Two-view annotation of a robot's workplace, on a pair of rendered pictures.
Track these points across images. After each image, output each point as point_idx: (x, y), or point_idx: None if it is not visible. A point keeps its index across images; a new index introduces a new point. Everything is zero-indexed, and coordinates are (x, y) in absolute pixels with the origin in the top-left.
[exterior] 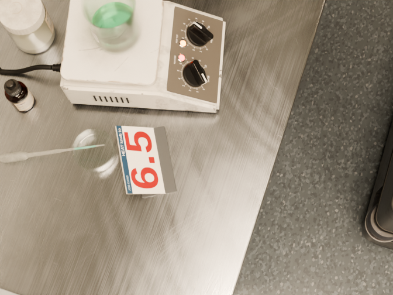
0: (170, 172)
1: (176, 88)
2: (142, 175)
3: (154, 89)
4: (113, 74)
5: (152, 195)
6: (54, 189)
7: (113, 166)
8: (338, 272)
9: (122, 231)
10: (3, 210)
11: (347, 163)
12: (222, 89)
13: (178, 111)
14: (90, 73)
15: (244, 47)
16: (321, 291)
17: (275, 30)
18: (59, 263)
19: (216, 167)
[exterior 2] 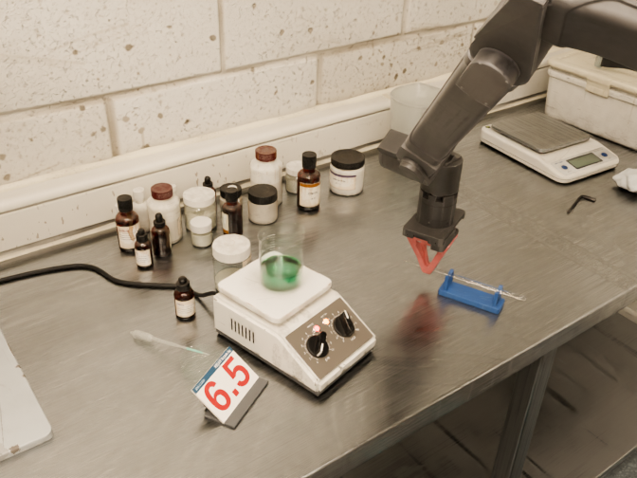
0: (242, 412)
1: (295, 342)
2: (216, 392)
3: (276, 330)
4: (253, 300)
5: (212, 418)
6: (147, 373)
7: None
8: None
9: (165, 429)
10: (100, 363)
11: None
12: (337, 385)
13: (288, 379)
14: (238, 292)
15: (380, 370)
16: None
17: (416, 374)
18: (97, 419)
19: (282, 432)
